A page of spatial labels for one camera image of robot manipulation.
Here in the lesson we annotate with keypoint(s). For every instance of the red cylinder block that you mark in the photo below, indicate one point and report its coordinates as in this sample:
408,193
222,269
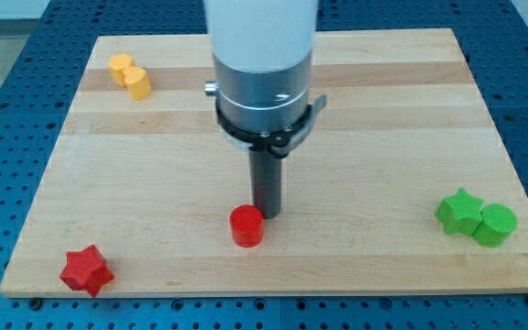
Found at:
246,222

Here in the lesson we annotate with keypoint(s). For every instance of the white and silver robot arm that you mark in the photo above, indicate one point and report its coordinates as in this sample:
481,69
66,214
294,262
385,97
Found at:
262,52

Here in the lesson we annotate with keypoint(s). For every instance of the green star block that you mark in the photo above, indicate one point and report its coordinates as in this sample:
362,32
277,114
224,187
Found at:
460,213

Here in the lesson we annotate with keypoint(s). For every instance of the yellow cylinder block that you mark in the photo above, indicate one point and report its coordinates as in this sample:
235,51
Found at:
137,82

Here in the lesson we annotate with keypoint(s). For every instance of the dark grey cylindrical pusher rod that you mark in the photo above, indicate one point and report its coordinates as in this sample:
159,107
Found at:
265,179

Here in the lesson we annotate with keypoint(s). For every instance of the red star block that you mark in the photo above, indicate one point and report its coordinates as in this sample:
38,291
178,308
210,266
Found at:
86,271

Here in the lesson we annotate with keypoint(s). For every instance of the wooden board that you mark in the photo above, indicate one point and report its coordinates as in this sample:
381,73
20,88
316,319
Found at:
151,183

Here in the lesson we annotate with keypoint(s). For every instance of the green cylinder block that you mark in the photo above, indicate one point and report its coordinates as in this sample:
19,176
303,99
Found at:
498,222

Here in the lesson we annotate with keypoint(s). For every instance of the yellow hexagon block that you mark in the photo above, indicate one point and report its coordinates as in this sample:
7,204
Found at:
116,66

